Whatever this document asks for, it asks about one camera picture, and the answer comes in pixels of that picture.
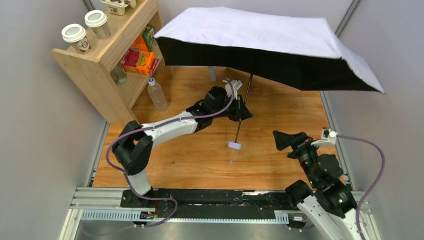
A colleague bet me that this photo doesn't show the lavender folding umbrella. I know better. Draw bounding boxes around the lavender folding umbrella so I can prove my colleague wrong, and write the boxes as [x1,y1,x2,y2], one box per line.
[153,6,385,165]

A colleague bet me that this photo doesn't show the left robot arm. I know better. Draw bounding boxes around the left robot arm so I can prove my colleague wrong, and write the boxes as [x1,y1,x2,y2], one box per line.
[109,86,253,196]

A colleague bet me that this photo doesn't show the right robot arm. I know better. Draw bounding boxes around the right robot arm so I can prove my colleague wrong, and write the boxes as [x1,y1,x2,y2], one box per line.
[273,128,370,240]

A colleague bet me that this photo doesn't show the clear plastic water bottle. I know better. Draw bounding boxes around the clear plastic water bottle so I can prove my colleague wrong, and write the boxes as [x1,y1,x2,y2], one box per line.
[147,77,168,111]

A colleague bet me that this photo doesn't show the orange snack box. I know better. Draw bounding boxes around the orange snack box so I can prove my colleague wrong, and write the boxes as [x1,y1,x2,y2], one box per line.
[120,49,159,75]

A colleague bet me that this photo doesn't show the green drink carton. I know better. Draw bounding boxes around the green drink carton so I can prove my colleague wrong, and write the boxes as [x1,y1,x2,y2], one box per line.
[133,25,156,52]

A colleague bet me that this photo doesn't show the glass jar on shelf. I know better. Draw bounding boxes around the glass jar on shelf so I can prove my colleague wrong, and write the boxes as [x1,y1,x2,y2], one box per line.
[110,60,127,85]

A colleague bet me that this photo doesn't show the wooden shelf unit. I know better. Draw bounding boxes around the wooden shelf unit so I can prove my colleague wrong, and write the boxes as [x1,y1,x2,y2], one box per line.
[50,0,163,126]

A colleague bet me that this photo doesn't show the yogurt cup pack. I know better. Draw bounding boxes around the yogurt cup pack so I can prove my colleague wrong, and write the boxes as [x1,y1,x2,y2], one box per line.
[100,0,137,16]

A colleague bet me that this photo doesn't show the rear white-lidded paper cup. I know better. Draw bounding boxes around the rear white-lidded paper cup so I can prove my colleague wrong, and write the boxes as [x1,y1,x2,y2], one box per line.
[84,10,111,39]

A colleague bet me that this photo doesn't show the white-lidded paper cup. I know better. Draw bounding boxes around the white-lidded paper cup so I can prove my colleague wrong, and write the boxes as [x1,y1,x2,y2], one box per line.
[84,10,111,39]
[61,23,92,53]

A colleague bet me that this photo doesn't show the front white-lidded paper cup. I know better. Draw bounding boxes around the front white-lidded paper cup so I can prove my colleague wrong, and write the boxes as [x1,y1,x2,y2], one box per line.
[61,23,92,53]

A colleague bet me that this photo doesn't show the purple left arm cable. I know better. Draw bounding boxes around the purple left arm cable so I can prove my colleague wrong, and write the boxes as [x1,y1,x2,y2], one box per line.
[105,77,236,229]

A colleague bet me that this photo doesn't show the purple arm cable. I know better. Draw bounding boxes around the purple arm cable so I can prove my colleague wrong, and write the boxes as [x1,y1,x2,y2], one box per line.
[336,134,386,240]
[105,77,236,229]

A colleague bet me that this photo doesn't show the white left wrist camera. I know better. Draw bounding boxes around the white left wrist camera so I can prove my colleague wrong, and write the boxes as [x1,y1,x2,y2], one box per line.
[225,79,243,100]

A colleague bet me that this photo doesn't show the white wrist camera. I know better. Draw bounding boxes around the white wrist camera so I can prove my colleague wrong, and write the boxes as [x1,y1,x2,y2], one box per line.
[225,79,243,100]
[311,128,338,147]

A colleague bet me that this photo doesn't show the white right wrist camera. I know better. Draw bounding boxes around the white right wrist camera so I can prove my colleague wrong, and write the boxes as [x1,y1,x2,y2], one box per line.
[311,128,338,147]

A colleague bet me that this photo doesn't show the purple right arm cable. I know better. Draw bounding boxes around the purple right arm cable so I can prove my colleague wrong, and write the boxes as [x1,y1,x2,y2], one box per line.
[336,134,386,240]

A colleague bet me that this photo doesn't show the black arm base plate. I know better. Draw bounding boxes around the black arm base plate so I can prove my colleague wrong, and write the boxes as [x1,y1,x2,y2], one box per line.
[120,187,312,220]

